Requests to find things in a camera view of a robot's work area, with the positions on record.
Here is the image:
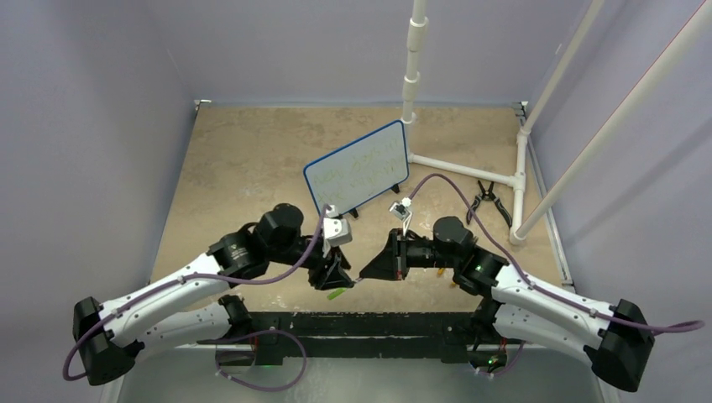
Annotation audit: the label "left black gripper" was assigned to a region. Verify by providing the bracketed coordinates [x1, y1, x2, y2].
[268, 237, 354, 289]

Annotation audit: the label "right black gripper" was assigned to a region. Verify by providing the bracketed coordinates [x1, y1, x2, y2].
[360, 228, 458, 280]

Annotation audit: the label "green marker cap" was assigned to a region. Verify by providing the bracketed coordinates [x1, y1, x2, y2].
[327, 288, 348, 301]

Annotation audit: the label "blue framed whiteboard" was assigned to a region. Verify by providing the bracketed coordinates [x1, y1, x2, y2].
[302, 119, 410, 214]

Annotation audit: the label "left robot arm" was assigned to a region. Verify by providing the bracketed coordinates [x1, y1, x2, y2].
[62, 203, 353, 386]

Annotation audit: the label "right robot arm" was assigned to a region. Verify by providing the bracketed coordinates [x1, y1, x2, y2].
[359, 217, 655, 392]

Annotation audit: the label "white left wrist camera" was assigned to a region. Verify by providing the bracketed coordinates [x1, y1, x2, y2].
[322, 205, 353, 250]

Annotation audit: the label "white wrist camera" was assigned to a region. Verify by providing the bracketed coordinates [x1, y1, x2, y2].
[322, 205, 353, 250]
[389, 197, 413, 235]

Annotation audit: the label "yellow handled pliers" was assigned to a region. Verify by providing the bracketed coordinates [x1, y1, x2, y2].
[437, 268, 458, 289]

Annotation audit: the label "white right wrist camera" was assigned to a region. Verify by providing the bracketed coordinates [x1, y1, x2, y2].
[389, 197, 413, 235]

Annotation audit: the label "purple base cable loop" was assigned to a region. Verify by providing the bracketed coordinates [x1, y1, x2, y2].
[214, 329, 308, 393]

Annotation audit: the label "black handled pliers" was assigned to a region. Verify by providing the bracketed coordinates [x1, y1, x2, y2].
[466, 180, 514, 229]

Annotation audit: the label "white pvc pipe frame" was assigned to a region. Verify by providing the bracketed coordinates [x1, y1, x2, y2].
[414, 1, 711, 246]

